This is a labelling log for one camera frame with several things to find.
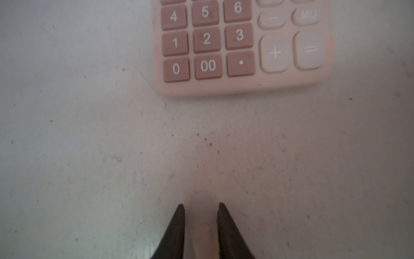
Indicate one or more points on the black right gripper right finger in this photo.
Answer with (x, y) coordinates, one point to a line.
(230, 241)

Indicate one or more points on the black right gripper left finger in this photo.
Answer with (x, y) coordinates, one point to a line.
(172, 243)

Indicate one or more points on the translucent pen cap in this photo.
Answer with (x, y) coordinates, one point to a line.
(204, 242)

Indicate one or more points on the pink desk calculator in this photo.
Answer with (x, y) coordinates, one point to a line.
(204, 48)

